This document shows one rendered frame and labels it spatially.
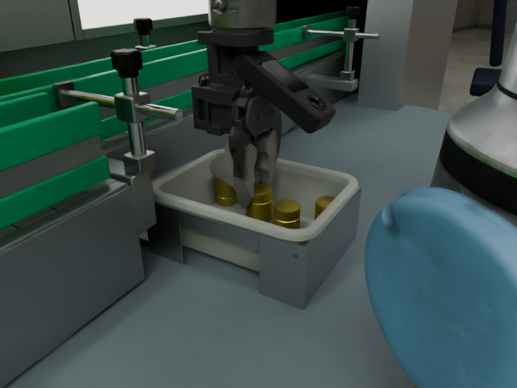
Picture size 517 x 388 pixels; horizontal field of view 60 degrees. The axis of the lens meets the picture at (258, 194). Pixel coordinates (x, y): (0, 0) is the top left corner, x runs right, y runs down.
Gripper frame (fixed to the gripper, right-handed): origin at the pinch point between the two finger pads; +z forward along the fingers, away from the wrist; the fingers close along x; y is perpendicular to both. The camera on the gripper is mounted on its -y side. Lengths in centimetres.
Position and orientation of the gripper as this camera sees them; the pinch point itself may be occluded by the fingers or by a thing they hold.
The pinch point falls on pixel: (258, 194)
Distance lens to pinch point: 57.9
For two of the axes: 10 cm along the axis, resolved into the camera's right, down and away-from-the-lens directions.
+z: 0.0, 8.9, 4.5
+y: -8.5, -2.4, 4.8
